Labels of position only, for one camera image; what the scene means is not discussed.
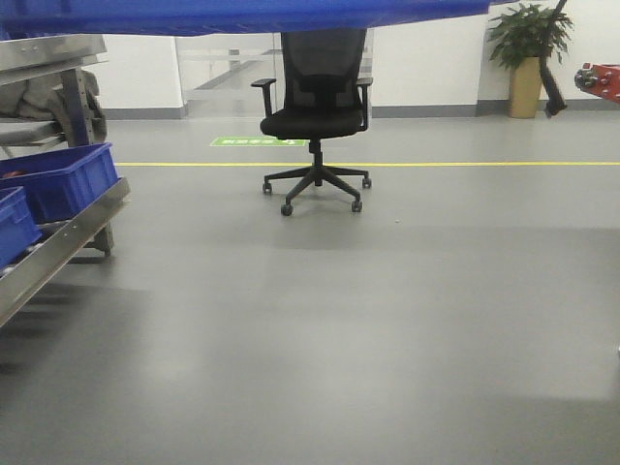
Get green floor sign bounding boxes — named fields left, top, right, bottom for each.
left=210, top=136, right=307, bottom=147

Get potted green plant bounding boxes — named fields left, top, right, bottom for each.
left=487, top=1, right=574, bottom=119

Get large light blue bin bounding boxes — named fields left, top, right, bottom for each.
left=1, top=0, right=491, bottom=37

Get blue bin on rack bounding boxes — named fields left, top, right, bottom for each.
left=1, top=142, right=118, bottom=224

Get steel flow rack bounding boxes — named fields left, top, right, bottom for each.
left=1, top=34, right=130, bottom=324

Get black office chair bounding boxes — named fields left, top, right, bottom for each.
left=252, top=28, right=373, bottom=216

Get blue bin near rack edge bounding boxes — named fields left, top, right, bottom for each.
left=0, top=186, right=42, bottom=268

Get grey cloth on rack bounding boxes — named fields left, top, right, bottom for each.
left=1, top=71, right=108, bottom=145

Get red machine part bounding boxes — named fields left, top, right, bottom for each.
left=574, top=62, right=619, bottom=104

